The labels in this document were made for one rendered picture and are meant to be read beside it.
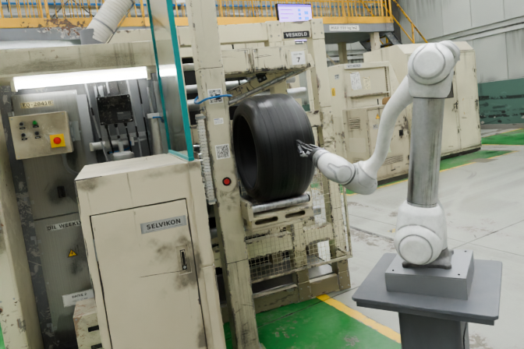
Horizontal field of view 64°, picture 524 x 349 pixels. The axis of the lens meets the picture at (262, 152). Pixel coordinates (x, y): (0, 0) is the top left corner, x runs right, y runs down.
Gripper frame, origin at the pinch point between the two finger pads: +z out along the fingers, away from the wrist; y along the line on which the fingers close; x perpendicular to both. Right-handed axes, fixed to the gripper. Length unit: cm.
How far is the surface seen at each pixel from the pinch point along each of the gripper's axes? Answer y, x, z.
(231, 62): 14, -33, 63
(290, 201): 1.4, 35.0, 9.2
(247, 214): 26.8, 36.0, 6.4
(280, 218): 9.2, 41.5, 5.1
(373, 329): -45, 124, -8
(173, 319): 76, 33, -58
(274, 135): 10.6, -4.1, 6.8
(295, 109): -5.2, -13.5, 16.0
